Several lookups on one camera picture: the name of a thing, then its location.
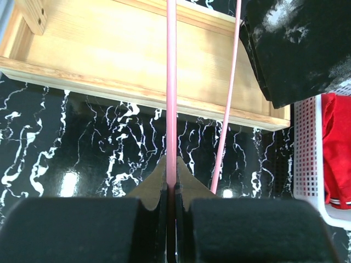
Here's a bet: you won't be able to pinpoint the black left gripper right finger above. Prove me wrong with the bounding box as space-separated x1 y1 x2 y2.
175 158 337 262

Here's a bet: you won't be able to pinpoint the wooden clothes rack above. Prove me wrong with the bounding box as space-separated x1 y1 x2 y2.
0 0 291 132

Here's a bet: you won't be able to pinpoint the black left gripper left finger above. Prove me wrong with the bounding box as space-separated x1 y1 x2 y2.
1 158 167 262

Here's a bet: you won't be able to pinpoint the black white patterned trousers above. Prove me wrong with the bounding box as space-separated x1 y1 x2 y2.
241 1 350 109

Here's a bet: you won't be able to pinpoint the pink wire hanger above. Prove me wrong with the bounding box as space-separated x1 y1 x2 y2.
166 0 242 192

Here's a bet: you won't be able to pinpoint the white plastic basket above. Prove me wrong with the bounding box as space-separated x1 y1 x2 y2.
293 95 350 231

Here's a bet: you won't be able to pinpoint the red trousers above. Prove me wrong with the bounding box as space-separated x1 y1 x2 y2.
321 93 350 210

